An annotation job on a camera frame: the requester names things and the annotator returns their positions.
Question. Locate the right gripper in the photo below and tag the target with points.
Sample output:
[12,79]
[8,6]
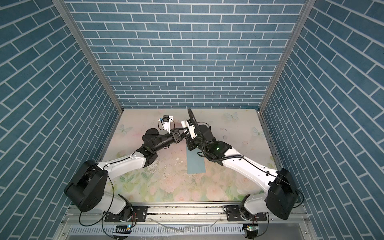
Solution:
[191,145]

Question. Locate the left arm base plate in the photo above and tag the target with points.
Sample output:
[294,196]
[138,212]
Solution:
[134,214]

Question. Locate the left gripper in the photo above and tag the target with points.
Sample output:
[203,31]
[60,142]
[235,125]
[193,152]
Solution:
[174,134]

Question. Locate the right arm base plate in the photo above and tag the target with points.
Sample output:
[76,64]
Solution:
[236,213]

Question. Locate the teal envelope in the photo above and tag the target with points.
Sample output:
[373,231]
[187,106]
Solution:
[195,163]

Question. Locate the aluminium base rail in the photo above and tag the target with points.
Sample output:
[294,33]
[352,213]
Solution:
[207,213]

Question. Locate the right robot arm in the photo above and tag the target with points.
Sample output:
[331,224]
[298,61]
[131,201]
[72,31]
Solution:
[279,189]

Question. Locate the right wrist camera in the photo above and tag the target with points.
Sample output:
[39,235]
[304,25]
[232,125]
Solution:
[191,128]

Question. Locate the white glue stick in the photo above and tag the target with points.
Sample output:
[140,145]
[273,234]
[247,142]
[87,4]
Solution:
[184,124]

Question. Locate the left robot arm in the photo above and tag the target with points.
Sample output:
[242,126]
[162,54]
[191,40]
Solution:
[87,188]

